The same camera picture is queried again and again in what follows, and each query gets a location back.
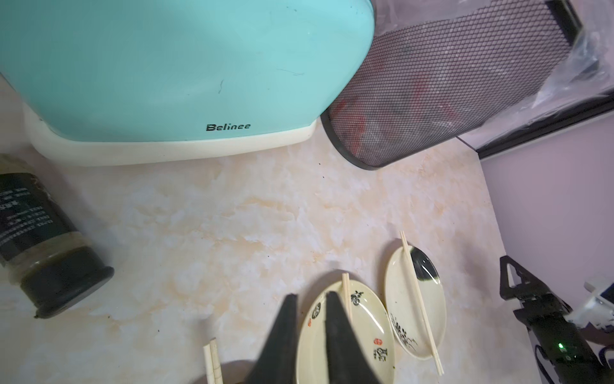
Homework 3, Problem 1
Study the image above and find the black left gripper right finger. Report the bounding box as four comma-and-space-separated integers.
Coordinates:
325, 291, 379, 383

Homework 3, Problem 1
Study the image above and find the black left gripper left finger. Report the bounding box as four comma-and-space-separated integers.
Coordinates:
245, 294, 298, 383

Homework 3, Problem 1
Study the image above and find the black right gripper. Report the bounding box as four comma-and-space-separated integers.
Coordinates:
499, 255, 573, 336

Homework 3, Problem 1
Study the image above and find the bare wooden chopsticks pair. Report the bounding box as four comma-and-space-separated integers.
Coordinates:
400, 230, 445, 376

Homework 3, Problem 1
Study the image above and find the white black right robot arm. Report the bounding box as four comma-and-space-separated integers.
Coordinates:
500, 255, 613, 383

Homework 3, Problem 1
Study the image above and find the cream plate middle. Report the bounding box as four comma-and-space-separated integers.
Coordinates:
296, 279, 397, 384

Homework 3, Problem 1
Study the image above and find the cream plate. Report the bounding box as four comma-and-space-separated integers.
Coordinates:
296, 279, 397, 384
385, 246, 447, 360

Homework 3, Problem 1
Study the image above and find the cream plate right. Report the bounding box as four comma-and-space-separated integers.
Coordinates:
385, 246, 447, 360

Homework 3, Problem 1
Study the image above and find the black mesh trash bin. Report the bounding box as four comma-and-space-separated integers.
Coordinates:
321, 1, 581, 171

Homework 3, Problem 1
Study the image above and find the black small cylinder jar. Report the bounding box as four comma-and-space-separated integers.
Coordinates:
1, 154, 114, 319

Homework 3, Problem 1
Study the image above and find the mint green toaster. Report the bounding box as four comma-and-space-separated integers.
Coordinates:
1, 1, 375, 166

